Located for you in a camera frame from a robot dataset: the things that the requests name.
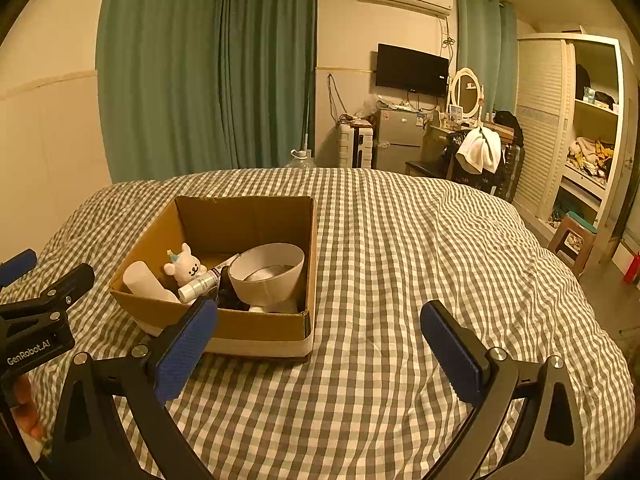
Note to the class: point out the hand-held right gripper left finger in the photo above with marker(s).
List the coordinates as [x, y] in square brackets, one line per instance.
[182, 355]

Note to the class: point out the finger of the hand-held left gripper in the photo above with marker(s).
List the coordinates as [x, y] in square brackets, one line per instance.
[17, 265]
[75, 280]

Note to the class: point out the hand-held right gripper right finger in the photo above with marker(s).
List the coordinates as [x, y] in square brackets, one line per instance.
[452, 355]

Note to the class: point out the white tube purple label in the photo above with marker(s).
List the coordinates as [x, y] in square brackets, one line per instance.
[197, 286]

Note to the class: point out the brown cardboard box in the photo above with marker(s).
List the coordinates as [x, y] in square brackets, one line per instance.
[250, 332]

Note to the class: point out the white paper roll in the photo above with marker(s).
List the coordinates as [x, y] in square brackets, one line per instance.
[147, 282]

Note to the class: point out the black pouch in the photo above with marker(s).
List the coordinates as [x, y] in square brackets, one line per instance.
[230, 295]

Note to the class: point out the white toy bear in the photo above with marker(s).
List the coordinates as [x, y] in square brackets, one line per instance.
[187, 267]

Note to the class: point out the white bowl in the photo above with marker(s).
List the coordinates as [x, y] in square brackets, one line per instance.
[260, 285]

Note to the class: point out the person's left hand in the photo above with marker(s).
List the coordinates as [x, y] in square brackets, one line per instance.
[27, 410]

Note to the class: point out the brown stool teal seat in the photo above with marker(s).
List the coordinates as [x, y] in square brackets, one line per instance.
[570, 232]

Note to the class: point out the black chair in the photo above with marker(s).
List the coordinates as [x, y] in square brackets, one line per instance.
[457, 170]

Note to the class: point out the black low bench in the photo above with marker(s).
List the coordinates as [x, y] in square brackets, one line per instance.
[425, 167]

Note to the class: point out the dark suitcase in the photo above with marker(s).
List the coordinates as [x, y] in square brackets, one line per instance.
[511, 172]

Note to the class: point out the red fire extinguisher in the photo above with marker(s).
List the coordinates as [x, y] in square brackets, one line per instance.
[632, 269]

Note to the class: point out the white towel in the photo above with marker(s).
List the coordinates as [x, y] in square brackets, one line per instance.
[477, 150]

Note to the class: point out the dressing table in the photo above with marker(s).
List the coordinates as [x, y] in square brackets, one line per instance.
[432, 140]

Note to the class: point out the small grey fridge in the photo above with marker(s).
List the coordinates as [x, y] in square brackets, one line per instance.
[397, 137]

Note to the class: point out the white suitcase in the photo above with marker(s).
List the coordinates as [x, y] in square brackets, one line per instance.
[355, 147]

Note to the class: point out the clear water jug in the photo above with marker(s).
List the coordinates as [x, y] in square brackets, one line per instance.
[302, 159]

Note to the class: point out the black bag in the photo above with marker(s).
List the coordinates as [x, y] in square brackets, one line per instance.
[509, 122]

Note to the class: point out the wide green curtain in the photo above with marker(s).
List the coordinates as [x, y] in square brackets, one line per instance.
[190, 70]

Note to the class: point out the pile of clothes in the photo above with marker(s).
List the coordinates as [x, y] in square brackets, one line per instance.
[590, 155]

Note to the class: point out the white louvred wardrobe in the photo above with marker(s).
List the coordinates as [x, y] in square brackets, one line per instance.
[542, 120]

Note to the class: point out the white oval mirror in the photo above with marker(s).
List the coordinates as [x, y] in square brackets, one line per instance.
[467, 92]

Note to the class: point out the narrow green curtain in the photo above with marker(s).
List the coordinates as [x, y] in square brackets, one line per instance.
[487, 45]

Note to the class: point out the black wall television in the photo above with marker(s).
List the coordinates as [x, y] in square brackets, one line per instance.
[411, 70]

